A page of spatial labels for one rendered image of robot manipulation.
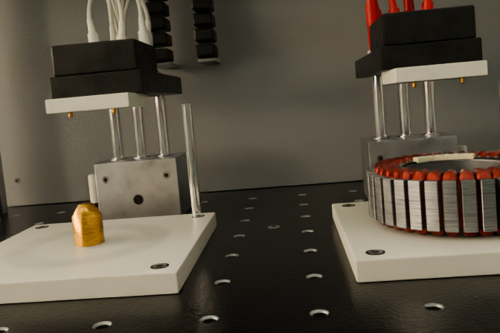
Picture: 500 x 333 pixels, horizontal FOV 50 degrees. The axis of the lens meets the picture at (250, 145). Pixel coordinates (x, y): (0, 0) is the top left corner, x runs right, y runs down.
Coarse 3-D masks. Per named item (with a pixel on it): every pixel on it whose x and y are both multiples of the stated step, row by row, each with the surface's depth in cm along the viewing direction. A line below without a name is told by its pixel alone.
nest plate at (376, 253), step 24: (336, 216) 38; (360, 216) 37; (360, 240) 31; (384, 240) 30; (408, 240) 30; (432, 240) 30; (456, 240) 29; (480, 240) 29; (360, 264) 27; (384, 264) 27; (408, 264) 27; (432, 264) 27; (456, 264) 27; (480, 264) 27
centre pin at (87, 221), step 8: (80, 208) 35; (88, 208) 35; (96, 208) 36; (72, 216) 35; (80, 216) 35; (88, 216) 35; (96, 216) 35; (72, 224) 35; (80, 224) 35; (88, 224) 35; (96, 224) 35; (80, 232) 35; (88, 232) 35; (96, 232) 35; (80, 240) 35; (88, 240) 35; (96, 240) 35; (104, 240) 36
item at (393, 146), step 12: (444, 132) 49; (372, 144) 46; (384, 144) 46; (396, 144) 46; (408, 144) 46; (420, 144) 46; (432, 144) 46; (444, 144) 46; (456, 144) 46; (372, 156) 46; (384, 156) 46; (396, 156) 46
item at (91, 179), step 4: (88, 176) 49; (92, 176) 49; (92, 180) 49; (92, 184) 49; (92, 188) 49; (96, 188) 49; (92, 192) 49; (96, 192) 49; (92, 196) 49; (96, 196) 49; (92, 200) 49; (96, 200) 49; (96, 204) 49
